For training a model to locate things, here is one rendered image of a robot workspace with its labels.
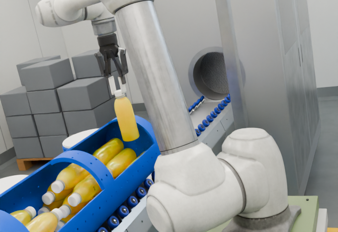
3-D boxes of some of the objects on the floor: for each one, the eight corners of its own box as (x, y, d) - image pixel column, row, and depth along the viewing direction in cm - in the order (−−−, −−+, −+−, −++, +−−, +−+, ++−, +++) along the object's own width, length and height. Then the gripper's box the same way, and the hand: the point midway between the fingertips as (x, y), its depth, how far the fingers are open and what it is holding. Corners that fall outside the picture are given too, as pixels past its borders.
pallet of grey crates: (138, 141, 554) (117, 46, 525) (106, 168, 484) (80, 60, 454) (58, 145, 602) (35, 58, 573) (19, 170, 531) (-9, 73, 502)
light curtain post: (272, 281, 259) (227, -20, 218) (270, 287, 254) (224, -19, 213) (261, 280, 262) (215, -18, 220) (259, 286, 257) (212, -17, 215)
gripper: (129, 29, 172) (142, 89, 178) (93, 35, 179) (106, 92, 185) (119, 32, 166) (133, 94, 172) (82, 39, 173) (96, 97, 179)
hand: (117, 85), depth 178 cm, fingers closed on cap, 4 cm apart
